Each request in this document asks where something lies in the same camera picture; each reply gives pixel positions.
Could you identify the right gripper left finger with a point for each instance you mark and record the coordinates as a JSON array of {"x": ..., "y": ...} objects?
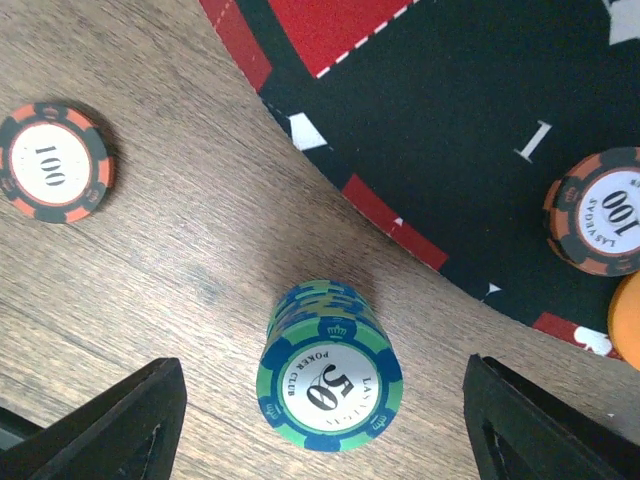
[{"x": 130, "y": 431}]

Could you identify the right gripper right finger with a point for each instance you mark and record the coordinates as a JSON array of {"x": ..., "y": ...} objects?
[{"x": 517, "y": 430}]

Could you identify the green blue chip stack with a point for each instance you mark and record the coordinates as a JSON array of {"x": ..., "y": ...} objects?
[{"x": 328, "y": 378}]

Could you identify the red black chip stack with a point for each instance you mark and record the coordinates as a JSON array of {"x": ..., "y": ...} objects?
[{"x": 55, "y": 165}]

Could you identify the orange round blind button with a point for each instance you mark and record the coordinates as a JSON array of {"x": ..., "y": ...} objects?
[{"x": 623, "y": 320}]

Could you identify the round red black poker mat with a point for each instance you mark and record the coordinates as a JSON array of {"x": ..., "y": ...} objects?
[{"x": 445, "y": 123}]

